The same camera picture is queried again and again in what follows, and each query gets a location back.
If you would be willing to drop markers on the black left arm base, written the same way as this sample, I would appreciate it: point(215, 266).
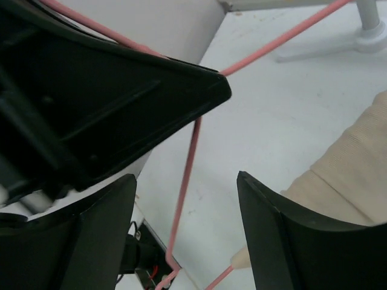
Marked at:
point(143, 257)

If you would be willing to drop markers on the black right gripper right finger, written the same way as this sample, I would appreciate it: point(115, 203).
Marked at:
point(292, 247)

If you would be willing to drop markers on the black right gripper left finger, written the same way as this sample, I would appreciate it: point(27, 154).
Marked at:
point(79, 246)

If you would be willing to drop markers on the white clothes rack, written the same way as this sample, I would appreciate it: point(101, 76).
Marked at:
point(366, 34)

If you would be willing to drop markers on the pink wire hanger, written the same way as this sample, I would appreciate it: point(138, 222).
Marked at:
point(282, 39)

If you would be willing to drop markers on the beige trousers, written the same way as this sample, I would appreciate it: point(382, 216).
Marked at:
point(348, 183)

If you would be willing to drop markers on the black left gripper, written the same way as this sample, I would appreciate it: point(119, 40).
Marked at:
point(76, 109)

